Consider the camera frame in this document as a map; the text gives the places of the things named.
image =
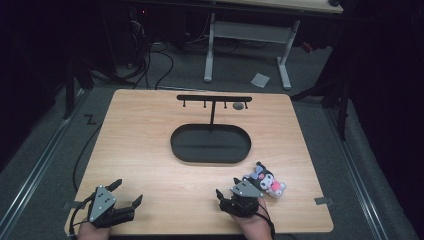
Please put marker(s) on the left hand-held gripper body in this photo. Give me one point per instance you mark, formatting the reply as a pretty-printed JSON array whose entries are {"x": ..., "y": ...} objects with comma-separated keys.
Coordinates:
[{"x": 101, "y": 203}]

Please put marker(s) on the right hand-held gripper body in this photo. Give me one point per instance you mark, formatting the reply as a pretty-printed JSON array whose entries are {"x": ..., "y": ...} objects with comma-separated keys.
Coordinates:
[{"x": 245, "y": 199}]

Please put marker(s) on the black and pink plush toy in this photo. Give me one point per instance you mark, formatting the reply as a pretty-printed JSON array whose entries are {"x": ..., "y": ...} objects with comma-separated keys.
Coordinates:
[{"x": 268, "y": 183}]

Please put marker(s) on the person's right hand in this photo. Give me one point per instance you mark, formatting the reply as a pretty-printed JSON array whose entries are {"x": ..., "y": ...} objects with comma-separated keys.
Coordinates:
[{"x": 253, "y": 226}]

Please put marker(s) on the person's left hand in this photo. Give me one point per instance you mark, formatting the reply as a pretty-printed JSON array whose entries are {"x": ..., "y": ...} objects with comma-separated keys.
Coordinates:
[{"x": 91, "y": 232}]

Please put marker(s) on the grey tape strip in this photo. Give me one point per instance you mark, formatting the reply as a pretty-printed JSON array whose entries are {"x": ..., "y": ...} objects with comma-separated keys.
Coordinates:
[
  {"x": 71, "y": 204},
  {"x": 323, "y": 201}
]

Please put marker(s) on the black hook stand with tray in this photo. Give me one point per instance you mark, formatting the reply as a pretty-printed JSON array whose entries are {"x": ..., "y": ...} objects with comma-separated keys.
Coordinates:
[{"x": 210, "y": 143}]

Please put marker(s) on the black tape mark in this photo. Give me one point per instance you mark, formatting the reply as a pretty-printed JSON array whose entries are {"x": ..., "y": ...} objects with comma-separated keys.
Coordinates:
[{"x": 90, "y": 119}]

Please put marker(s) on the grey round table grommet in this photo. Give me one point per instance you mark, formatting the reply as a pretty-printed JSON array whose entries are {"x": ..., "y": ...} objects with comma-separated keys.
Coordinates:
[{"x": 238, "y": 106}]

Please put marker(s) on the grey paper sheet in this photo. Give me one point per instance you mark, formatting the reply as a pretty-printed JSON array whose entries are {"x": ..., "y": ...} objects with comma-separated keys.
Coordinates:
[{"x": 260, "y": 80}]

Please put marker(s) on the black metal stand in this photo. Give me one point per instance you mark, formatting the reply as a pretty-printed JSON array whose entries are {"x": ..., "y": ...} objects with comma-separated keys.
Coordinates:
[
  {"x": 70, "y": 86},
  {"x": 341, "y": 100}
]

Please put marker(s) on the dark computer tower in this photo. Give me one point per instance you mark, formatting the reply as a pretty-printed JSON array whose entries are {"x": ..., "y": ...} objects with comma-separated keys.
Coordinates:
[{"x": 138, "y": 33}]

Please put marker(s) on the aluminium floor rail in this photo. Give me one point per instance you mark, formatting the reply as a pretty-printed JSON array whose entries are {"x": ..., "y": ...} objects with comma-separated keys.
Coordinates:
[
  {"x": 40, "y": 166},
  {"x": 356, "y": 176}
]

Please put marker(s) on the white metal desk frame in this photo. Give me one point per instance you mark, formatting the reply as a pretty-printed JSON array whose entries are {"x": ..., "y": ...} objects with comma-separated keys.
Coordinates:
[{"x": 246, "y": 31}]

